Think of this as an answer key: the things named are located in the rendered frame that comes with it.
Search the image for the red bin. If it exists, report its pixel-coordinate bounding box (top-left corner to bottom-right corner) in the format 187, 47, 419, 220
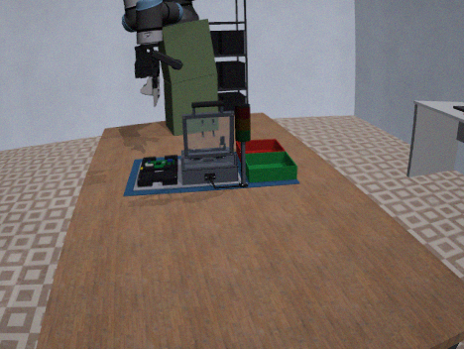
236, 139, 285, 162

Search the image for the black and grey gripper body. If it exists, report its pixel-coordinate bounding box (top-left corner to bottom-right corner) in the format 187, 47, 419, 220
135, 43, 160, 78

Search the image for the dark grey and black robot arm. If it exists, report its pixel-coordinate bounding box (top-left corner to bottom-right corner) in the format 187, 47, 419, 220
122, 0, 199, 70

